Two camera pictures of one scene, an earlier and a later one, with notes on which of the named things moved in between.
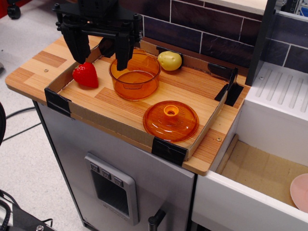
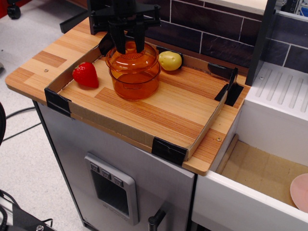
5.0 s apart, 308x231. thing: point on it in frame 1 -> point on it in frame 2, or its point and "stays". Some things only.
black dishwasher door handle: [154, 221] stays
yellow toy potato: [169, 60] stays
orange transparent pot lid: [171, 121] -> [133, 61]
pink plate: [299, 190] stays
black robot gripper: [100, 18] -> [124, 12]
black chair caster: [14, 11] stays
